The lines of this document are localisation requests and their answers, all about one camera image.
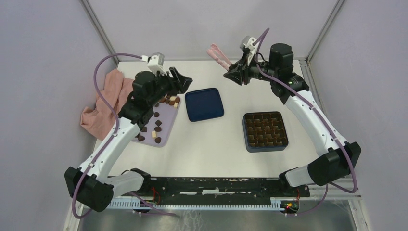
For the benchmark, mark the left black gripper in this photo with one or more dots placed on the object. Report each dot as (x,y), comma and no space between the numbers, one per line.
(179,83)

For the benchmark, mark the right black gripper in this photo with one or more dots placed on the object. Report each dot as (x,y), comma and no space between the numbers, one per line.
(235,74)

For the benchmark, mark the pink handled tongs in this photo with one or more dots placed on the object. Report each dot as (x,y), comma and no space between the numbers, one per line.
(215,53)

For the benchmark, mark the lilac tray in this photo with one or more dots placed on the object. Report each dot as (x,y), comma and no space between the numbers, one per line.
(157,131)

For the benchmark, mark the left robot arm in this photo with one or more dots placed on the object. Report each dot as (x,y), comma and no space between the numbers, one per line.
(89,183)

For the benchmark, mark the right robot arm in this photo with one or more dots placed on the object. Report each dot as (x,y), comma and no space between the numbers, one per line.
(337,157)

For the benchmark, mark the blue chocolate box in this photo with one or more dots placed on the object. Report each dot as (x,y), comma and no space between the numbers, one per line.
(264,132)

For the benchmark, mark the dark blue box lid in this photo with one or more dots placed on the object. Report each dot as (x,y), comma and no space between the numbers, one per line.
(204,104)

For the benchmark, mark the pink cloth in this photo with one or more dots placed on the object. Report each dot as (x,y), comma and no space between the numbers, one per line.
(100,120)

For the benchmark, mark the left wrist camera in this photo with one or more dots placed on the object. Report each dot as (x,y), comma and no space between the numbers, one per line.
(155,64)

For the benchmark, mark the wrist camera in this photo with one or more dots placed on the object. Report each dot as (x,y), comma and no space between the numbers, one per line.
(155,64)
(249,48)

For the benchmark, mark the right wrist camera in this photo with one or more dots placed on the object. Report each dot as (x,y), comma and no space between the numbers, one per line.
(249,48)

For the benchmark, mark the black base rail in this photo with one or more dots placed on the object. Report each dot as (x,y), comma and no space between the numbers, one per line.
(217,191)

